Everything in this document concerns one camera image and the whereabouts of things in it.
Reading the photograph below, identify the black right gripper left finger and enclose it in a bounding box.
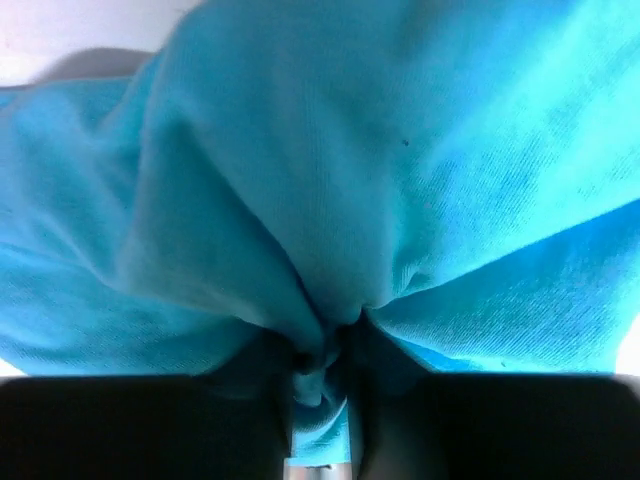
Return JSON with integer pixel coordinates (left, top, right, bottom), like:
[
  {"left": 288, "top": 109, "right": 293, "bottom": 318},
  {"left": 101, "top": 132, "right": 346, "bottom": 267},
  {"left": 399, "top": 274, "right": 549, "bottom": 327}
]
[{"left": 1, "top": 334, "right": 294, "bottom": 479}]

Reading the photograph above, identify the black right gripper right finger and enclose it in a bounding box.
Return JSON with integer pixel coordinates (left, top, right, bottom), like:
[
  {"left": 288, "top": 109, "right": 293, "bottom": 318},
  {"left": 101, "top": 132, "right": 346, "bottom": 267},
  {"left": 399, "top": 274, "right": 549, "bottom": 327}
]
[{"left": 339, "top": 318, "right": 639, "bottom": 480}]

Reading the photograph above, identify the turquoise shirt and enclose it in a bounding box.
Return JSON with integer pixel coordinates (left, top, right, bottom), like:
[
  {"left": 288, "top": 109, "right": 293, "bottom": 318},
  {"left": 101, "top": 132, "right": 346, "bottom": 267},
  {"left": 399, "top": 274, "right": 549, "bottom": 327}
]
[{"left": 1, "top": 1, "right": 639, "bottom": 465}]

